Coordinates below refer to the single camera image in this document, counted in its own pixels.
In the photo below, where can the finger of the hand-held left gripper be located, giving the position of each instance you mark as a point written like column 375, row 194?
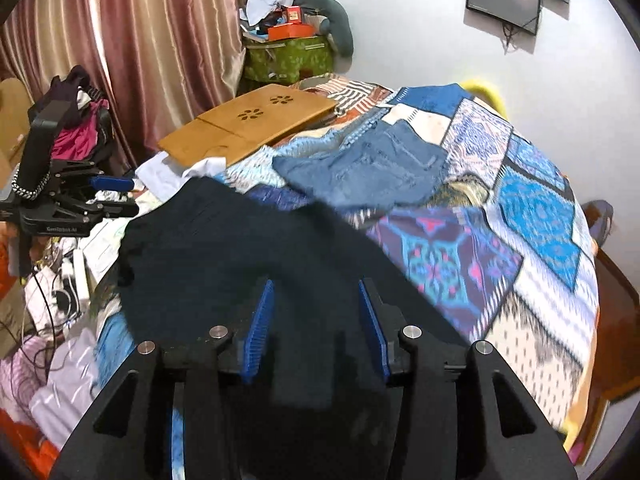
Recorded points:
column 112, row 182
column 117, row 209

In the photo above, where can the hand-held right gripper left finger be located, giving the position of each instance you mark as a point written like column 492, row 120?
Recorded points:
column 258, row 320

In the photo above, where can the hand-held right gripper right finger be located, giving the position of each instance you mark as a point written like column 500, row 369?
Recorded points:
column 374, row 320

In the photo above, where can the black pants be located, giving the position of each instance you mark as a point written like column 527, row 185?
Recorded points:
column 240, row 260

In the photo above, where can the white cloth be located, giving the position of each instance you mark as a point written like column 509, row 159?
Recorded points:
column 175, row 172

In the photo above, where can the pile of clothes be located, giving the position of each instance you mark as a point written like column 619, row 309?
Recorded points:
column 82, row 115

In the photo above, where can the striped pink curtain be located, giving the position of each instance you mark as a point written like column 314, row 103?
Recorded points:
column 140, row 50

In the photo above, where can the patchwork printed blanket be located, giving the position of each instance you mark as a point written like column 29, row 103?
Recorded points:
column 475, row 210

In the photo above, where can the wooden folding lap table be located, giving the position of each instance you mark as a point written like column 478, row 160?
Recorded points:
column 250, row 120

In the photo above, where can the blue denim shorts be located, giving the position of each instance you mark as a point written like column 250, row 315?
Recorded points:
column 365, row 160

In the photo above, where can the green patterned storage box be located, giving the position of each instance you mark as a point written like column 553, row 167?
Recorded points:
column 287, row 59

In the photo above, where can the orange box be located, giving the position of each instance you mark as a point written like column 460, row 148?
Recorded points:
column 290, row 30

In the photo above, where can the wooden furniture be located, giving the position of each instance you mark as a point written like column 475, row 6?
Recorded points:
column 612, row 330

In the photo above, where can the yellow plastic object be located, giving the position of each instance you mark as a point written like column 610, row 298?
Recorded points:
column 487, row 92

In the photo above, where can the grey neck pillow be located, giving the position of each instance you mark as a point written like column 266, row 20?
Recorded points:
column 337, row 20

